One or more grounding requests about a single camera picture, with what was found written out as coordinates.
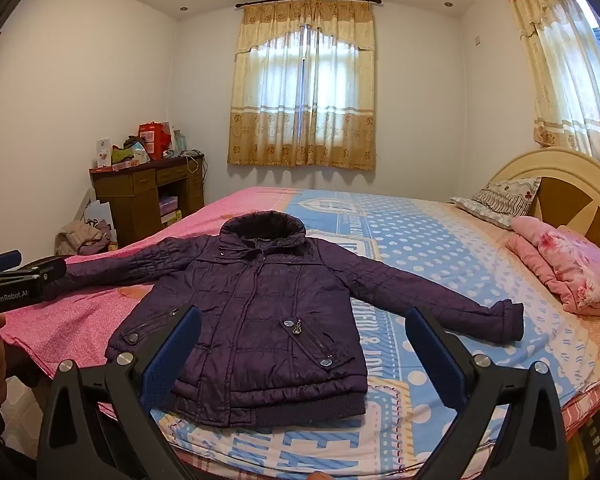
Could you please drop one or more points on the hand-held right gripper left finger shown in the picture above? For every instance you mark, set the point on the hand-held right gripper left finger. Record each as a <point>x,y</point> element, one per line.
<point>172,360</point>

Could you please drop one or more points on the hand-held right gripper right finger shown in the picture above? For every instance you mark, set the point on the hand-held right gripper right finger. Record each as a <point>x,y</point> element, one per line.
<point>437,360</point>

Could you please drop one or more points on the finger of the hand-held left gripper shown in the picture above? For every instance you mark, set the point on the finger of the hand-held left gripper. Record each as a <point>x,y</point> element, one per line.
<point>45,272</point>
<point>2,261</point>

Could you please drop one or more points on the purple quilted jacket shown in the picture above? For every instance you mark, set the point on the purple quilted jacket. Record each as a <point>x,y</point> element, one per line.
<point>260,310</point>

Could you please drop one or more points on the pile of beige clothes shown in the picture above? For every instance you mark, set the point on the pile of beige clothes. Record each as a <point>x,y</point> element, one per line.
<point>82,237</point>

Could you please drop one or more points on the pink bedsheet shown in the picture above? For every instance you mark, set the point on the pink bedsheet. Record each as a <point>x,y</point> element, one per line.
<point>85,320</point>

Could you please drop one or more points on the white paper bag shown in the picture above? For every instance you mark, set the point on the white paper bag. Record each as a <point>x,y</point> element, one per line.
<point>100,212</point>

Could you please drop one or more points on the blue polka dot bedsheet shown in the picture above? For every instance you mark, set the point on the blue polka dot bedsheet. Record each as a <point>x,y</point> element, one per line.
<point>430,260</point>

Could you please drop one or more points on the brown wooden desk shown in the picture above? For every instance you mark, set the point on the brown wooden desk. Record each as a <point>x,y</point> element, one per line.
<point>130,195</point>

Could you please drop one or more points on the white card box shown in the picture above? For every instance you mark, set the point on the white card box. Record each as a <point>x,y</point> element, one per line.
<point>103,154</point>

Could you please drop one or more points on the pink boxes in desk shelf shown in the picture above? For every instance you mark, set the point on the pink boxes in desk shelf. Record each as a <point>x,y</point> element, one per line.
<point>170,210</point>

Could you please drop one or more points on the folded pink floral blanket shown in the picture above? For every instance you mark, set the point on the folded pink floral blanket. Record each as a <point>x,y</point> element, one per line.
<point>565,265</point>

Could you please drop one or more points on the red gift bag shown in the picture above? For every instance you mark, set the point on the red gift bag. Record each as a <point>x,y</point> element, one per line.
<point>152,140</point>

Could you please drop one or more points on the patterned grey pillow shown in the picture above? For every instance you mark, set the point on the patterned grey pillow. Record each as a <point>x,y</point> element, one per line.
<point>502,200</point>

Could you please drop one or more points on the pale blue bag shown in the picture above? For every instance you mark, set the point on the pale blue bag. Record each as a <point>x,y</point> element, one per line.
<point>179,141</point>

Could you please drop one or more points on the cream wooden bed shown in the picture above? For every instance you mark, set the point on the cream wooden bed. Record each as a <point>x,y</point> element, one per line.
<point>570,200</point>

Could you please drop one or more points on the wide yellow patterned curtain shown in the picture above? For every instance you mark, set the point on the wide yellow patterned curtain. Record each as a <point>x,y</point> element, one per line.
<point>305,100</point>

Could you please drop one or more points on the narrow yellow patterned curtain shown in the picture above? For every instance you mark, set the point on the narrow yellow patterned curtain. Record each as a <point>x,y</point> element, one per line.
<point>560,70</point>

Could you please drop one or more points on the long dark curtain rod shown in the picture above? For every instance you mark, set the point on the long dark curtain rod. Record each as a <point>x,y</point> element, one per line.
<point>260,4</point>

